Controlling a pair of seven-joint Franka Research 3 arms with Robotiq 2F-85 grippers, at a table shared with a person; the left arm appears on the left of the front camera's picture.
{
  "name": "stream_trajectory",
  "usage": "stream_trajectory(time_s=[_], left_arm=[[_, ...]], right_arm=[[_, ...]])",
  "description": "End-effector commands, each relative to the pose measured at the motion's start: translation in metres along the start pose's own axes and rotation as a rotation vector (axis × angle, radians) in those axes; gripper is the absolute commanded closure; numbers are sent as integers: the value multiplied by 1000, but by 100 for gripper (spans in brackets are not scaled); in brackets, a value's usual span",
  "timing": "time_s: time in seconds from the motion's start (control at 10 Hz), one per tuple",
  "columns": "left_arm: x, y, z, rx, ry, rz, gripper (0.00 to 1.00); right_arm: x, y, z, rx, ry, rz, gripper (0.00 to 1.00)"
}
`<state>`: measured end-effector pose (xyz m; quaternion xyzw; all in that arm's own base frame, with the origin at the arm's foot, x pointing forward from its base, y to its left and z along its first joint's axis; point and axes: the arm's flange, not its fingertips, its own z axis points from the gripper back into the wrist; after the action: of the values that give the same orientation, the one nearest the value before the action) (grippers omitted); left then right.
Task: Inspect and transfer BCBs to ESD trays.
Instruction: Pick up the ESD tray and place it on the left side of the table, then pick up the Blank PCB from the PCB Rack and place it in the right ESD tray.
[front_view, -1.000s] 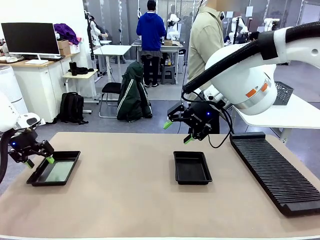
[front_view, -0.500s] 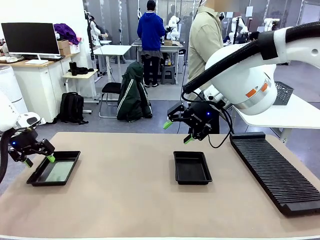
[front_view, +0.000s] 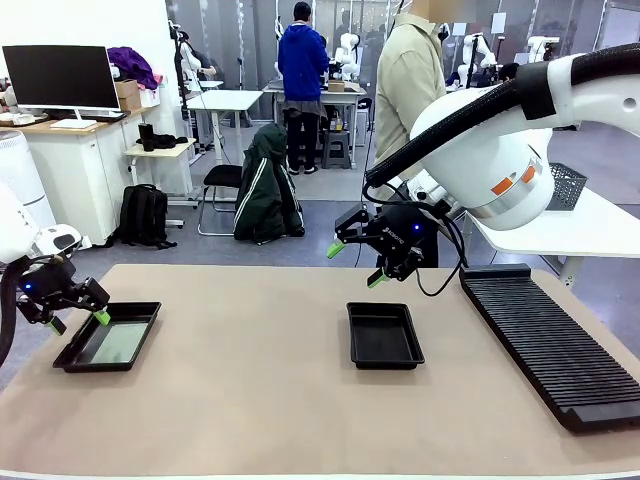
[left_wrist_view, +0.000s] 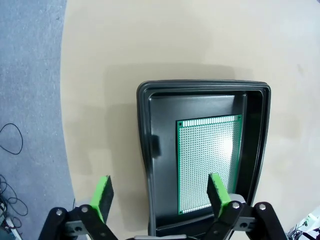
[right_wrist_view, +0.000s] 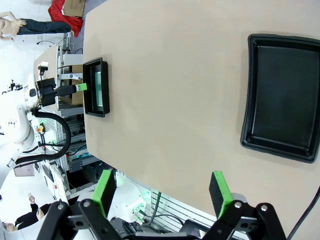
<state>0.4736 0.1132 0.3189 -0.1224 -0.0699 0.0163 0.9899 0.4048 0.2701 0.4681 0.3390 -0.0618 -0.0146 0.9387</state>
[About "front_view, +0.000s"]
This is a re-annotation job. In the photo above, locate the black slotted board rack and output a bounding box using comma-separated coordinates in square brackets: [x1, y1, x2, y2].
[458, 263, 640, 434]

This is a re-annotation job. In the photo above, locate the grey plastic stool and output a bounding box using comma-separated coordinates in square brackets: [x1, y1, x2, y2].
[321, 129, 352, 170]

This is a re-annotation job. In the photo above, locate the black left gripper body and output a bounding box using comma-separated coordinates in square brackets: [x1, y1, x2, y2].
[17, 258, 77, 312]

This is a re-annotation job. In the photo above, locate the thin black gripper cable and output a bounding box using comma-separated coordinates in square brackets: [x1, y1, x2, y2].
[417, 199, 470, 299]

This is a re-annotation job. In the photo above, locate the black cloth bundle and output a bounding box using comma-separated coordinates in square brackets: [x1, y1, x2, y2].
[149, 132, 189, 150]

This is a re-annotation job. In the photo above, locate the person in beige shirt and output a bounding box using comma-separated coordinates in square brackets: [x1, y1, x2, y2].
[373, 0, 449, 269]

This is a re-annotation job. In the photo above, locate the white cabinet wooden top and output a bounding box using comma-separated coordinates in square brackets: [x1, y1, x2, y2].
[0, 106, 164, 247]

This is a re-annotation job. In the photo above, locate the white rounded table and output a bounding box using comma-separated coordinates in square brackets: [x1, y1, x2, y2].
[464, 187, 640, 287]

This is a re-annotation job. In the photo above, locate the small wooden side table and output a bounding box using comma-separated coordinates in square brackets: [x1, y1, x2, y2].
[123, 138, 197, 229]

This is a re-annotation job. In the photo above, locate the dark green striped jacket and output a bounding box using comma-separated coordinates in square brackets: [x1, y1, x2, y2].
[233, 123, 306, 245]

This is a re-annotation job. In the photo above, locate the black computer monitor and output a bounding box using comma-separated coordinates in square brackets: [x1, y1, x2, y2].
[2, 44, 121, 124]

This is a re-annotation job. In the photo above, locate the purple cloth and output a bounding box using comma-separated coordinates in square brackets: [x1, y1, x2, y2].
[107, 46, 160, 91]

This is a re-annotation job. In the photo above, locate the green circuit board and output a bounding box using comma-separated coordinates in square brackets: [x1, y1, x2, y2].
[89, 321, 151, 365]

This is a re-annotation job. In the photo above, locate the seated person black cap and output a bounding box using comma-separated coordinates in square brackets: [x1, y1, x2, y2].
[179, 30, 219, 81]

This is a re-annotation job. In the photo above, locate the black office chair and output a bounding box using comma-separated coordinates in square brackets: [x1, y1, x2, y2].
[198, 163, 245, 236]

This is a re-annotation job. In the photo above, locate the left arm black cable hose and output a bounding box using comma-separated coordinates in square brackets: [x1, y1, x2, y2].
[0, 254, 54, 369]

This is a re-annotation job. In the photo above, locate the black backpack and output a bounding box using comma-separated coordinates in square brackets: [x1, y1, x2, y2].
[118, 183, 177, 250]

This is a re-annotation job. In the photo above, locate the black ESD tray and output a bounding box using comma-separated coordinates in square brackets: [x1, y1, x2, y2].
[52, 301, 163, 374]
[345, 301, 426, 371]

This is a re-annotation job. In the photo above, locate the white desk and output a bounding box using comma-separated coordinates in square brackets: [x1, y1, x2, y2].
[185, 89, 265, 166]

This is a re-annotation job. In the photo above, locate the brown cardboard box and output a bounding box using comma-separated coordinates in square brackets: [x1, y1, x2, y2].
[113, 78, 143, 112]

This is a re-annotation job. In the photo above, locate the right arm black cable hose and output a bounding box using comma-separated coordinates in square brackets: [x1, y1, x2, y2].
[363, 42, 640, 201]

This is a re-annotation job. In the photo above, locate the grey mesh basket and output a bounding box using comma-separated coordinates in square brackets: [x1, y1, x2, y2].
[547, 162, 589, 211]

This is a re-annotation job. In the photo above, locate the white air purifier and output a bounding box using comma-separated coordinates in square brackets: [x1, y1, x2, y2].
[0, 130, 57, 229]

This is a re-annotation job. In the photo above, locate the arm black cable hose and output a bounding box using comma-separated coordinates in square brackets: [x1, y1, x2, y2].
[363, 42, 640, 201]
[0, 254, 54, 369]

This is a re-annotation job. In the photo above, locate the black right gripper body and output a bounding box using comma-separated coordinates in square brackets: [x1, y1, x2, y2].
[372, 202, 441, 259]

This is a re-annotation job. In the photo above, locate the grey workbench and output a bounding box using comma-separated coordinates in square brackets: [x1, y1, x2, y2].
[262, 82, 371, 161]

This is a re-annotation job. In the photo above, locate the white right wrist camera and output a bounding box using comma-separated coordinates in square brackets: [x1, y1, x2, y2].
[407, 170, 459, 216]

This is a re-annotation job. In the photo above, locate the person in blue hoodie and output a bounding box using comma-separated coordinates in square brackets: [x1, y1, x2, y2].
[277, 0, 331, 176]

